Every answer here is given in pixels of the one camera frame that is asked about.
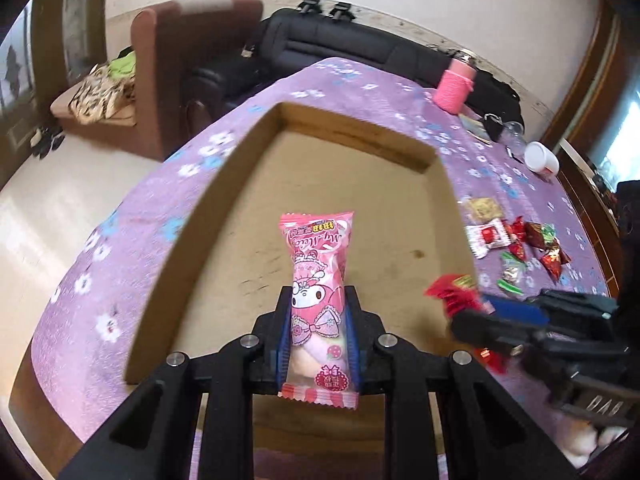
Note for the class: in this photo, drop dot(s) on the dark red wrapped candy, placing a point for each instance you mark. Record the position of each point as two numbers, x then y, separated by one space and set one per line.
540 236

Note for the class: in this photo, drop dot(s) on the beige snack packet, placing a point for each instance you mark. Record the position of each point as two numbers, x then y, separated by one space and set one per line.
481 209

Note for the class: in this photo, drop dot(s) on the person's right hand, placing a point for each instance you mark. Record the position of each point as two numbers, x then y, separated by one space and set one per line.
587 440

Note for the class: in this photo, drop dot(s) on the dark shoes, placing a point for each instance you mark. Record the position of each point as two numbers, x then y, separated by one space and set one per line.
47 142

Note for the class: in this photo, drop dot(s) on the black device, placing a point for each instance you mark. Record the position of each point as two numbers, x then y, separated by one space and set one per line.
342 11

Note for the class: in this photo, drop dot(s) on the green cloth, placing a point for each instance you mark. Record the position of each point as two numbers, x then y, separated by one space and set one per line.
122 62

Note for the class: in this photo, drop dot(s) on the pink sleeved water bottle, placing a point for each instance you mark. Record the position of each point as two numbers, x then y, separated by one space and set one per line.
454 85

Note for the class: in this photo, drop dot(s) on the black leather sofa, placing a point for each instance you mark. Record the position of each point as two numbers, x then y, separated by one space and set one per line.
325 40

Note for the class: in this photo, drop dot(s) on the green wrapped candy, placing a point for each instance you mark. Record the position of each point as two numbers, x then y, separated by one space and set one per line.
512 272

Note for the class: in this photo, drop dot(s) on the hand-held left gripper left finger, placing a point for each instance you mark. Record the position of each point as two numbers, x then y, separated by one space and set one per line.
283 342

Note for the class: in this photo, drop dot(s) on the clear plastic bottle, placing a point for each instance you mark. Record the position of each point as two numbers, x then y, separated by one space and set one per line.
515 135

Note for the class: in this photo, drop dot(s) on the white and red snack packet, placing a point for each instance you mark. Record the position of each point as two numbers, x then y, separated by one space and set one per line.
487 238

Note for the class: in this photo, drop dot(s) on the white jar with red label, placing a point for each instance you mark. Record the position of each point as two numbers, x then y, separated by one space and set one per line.
541 157

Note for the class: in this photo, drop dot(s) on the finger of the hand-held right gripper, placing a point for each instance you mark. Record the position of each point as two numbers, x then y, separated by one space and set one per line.
495 332
520 310

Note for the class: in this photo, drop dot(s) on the wooden door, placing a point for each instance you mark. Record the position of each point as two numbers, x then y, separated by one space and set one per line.
77 25

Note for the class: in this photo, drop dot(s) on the purple floral tablecloth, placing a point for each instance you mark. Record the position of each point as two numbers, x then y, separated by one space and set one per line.
175 210

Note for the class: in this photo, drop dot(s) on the shallow cardboard box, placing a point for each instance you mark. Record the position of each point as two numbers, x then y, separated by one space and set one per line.
350 185

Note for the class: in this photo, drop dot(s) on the brown armchair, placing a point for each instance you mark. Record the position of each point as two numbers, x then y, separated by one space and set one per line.
190 55

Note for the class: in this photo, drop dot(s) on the pink cartoon snack packet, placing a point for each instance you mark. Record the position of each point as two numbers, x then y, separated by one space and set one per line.
317 300

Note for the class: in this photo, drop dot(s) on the black and cream patterned cloth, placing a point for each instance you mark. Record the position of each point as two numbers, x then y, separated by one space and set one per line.
100 92

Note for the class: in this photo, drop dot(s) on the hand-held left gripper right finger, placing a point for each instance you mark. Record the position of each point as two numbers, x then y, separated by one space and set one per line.
353 352

